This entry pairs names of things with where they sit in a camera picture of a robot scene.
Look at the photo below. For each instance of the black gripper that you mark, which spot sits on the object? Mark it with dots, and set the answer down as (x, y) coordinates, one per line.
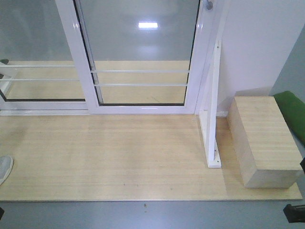
(294, 214)

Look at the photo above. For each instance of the white sliding glass door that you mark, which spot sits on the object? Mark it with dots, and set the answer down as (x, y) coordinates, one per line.
(133, 56)

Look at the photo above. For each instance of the grey metal door handle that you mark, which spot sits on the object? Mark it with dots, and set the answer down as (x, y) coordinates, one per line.
(209, 5)

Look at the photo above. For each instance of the light wooden block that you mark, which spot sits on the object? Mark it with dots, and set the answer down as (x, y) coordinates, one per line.
(265, 149)

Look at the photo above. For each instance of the white triangular support brace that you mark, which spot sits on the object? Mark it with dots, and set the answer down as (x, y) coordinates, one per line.
(207, 115)

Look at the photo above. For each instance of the wooden platform base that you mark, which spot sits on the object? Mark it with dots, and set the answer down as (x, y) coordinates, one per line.
(80, 157)

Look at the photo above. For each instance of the white fixed glass panel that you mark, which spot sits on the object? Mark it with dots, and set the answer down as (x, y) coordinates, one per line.
(37, 69)

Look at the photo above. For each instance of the grey sneaker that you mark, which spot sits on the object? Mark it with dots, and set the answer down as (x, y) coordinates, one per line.
(6, 165)

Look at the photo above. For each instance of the white door frame post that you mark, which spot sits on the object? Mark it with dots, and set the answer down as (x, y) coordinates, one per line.
(209, 29)

